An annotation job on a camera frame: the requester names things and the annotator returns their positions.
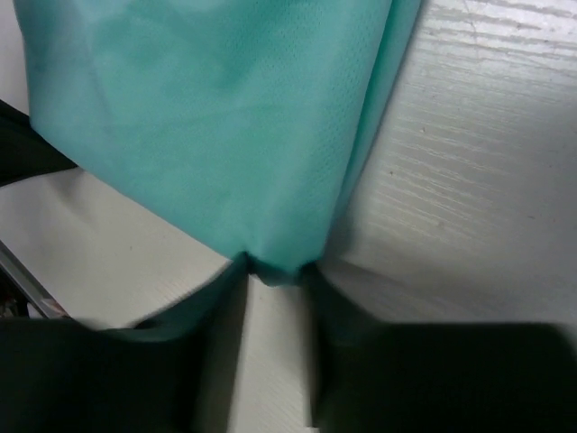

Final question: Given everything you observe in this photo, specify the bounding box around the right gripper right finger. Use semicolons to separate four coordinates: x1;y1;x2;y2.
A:
299;263;576;432

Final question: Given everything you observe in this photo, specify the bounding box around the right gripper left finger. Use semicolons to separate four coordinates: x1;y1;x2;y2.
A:
1;255;248;432

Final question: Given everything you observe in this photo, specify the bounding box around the teal t-shirt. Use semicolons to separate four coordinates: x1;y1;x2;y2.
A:
14;1;421;284

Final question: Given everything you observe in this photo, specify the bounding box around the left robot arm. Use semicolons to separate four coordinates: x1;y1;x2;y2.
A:
0;101;77;187

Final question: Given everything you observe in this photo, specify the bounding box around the aluminium table rail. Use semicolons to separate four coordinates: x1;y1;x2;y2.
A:
1;243;68;318

